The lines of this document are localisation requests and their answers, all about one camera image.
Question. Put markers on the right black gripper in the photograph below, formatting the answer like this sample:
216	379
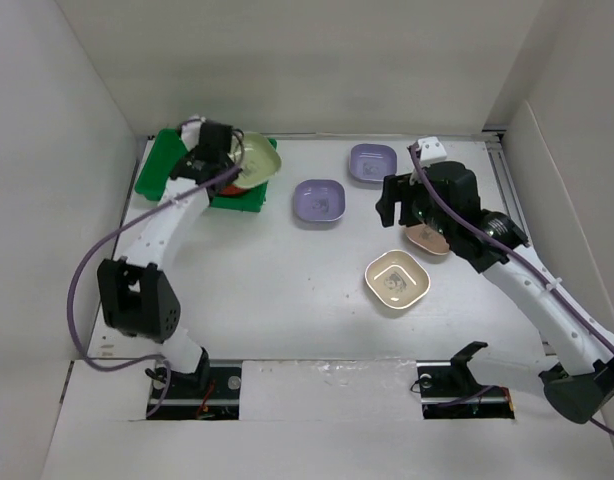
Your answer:
398	188

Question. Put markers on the wrist white camera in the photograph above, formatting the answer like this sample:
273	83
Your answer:
428	151
190	131

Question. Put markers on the red round plate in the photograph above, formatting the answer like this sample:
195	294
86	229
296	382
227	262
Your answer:
233	191

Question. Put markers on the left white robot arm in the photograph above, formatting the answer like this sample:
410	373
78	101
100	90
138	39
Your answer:
137	298

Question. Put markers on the purple square bowl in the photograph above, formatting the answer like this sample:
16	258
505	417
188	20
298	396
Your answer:
319	201
371	163

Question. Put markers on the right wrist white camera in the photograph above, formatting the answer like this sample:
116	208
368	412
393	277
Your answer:
428	151

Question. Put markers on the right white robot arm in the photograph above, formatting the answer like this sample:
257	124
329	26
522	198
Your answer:
582	380

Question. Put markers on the cream square bowl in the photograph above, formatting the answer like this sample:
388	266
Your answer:
397	280

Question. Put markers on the green plastic bin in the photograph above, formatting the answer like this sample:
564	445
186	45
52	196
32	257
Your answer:
166	150

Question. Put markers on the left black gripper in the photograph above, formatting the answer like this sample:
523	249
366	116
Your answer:
230	163

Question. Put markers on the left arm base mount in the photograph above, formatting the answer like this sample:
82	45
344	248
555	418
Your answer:
217	400

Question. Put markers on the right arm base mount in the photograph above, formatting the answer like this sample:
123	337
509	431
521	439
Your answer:
448	392

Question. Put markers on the pink square bowl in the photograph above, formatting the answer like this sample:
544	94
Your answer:
427	239

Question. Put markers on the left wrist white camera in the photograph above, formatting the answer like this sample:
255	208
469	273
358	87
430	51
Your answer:
190	131

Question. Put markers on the green square bowl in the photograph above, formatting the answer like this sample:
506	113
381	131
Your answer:
261	161

